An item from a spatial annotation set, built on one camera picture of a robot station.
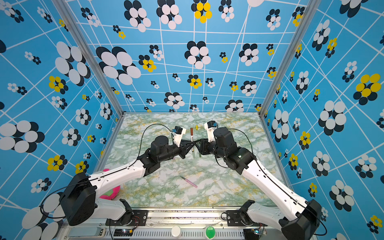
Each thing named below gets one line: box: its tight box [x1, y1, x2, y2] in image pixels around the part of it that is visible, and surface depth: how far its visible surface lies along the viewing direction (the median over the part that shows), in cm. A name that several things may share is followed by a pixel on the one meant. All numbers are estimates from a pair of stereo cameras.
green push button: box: [205, 226, 216, 239], surface depth 63 cm
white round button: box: [171, 225, 181, 238], surface depth 65 cm
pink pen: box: [179, 175, 198, 188], surface depth 86 cm
